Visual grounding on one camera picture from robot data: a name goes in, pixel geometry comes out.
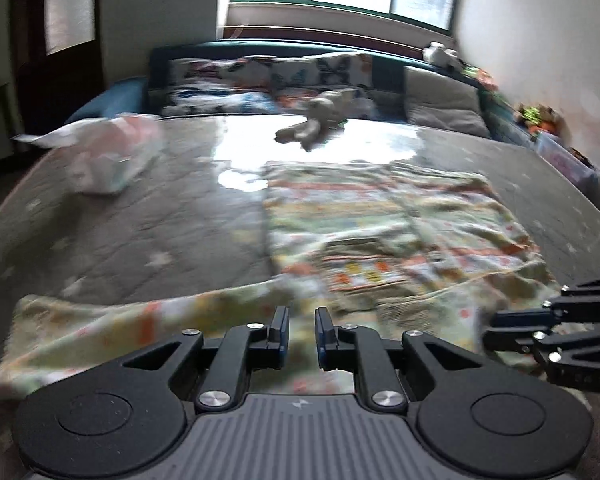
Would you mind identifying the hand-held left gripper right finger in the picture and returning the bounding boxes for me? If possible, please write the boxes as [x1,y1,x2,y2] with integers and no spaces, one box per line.
[313,306,482,415]

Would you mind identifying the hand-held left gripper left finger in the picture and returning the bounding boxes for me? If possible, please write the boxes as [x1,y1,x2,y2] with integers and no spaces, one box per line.
[122,305,291,412]

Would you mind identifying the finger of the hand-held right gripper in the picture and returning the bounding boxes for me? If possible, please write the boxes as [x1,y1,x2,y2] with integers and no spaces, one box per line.
[482,322,600,397]
[494,280,600,332]

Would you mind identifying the patterned green orange garment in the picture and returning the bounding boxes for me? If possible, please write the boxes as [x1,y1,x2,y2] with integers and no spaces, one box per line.
[0,160,557,402]

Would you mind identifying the clear plastic storage box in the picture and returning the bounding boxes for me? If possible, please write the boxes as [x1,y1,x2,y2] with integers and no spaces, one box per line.
[534,132,600,202]

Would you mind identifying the colourful toys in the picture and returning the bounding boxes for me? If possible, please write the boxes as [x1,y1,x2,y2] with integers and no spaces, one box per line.
[514,102,562,132]

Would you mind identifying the beige stuffed toy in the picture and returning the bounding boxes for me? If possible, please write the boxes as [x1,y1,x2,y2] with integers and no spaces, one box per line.
[274,88,362,152]

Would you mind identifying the grey pillow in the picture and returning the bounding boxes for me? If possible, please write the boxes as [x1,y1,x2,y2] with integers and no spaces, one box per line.
[403,65,492,139]

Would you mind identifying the white plastic bag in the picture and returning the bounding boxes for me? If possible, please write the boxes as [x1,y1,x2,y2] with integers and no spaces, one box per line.
[12,113,167,195]

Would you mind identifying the butterfly print pillow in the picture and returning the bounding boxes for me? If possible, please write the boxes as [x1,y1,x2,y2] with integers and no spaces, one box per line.
[270,52,377,122]
[161,55,282,117]

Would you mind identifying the white plush toy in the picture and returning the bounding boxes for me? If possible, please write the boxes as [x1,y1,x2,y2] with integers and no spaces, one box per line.
[422,41,462,67]

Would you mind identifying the dark blue bed headboard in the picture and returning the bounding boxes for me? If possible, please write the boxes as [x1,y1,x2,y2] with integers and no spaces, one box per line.
[64,41,486,127]

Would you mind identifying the dark wooden door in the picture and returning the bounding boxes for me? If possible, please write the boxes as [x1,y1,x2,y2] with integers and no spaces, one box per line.
[9,0,106,126]

